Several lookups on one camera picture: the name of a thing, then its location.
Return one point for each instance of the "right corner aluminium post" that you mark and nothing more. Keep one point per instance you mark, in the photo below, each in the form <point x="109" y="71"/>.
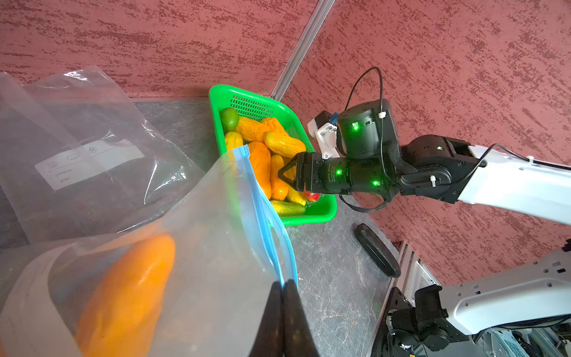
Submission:
<point x="307" y="37"/>

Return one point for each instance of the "small orange mango back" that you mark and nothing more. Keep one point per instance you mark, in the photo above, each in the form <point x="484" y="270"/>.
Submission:
<point x="274" y="125"/>

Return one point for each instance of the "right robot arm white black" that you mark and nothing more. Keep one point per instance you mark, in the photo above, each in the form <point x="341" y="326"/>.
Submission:
<point x="449" y="170"/>

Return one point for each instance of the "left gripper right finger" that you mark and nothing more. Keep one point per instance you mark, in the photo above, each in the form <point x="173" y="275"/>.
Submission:
<point x="297" y="336"/>

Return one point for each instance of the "orange mango at basket back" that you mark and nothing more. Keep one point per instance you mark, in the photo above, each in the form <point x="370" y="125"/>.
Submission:
<point x="252" y="130"/>

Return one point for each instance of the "red mango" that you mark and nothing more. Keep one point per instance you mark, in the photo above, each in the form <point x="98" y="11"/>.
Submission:
<point x="311" y="197"/>

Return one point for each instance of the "green mango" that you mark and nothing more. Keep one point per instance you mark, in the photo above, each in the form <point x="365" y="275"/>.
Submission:
<point x="229" y="119"/>

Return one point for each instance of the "black pad on table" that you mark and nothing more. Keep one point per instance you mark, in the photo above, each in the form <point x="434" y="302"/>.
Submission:
<point x="378" y="252"/>

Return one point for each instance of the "orange mango left in basket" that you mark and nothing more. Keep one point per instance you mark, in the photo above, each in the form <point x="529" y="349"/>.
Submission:
<point x="260" y="158"/>

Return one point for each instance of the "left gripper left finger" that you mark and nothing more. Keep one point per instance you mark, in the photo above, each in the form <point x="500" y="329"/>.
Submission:
<point x="270" y="336"/>

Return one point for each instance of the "green plastic basket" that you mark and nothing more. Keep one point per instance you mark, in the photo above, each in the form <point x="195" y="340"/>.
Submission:
<point x="290" y="205"/>

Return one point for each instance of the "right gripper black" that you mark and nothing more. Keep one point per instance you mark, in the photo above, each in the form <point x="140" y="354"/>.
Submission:
<point x="310" y="172"/>

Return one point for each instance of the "large orange mango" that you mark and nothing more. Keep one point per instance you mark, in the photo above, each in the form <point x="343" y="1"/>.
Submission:
<point x="121" y="316"/>

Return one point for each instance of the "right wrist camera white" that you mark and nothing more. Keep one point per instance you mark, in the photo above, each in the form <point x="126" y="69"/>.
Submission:
<point x="323" y="128"/>

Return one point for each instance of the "clear zip bag blue zipper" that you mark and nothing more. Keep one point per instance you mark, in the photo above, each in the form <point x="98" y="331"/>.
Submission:
<point x="195" y="282"/>

